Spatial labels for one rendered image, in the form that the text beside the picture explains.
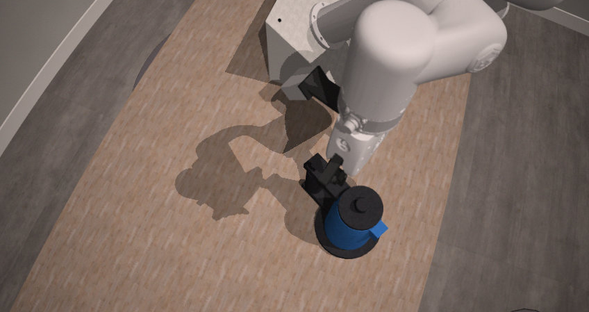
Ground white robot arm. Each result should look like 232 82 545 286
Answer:
280 0 564 134

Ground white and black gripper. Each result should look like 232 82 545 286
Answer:
318 106 394 186

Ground blue kettle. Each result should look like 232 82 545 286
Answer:
301 153 388 250

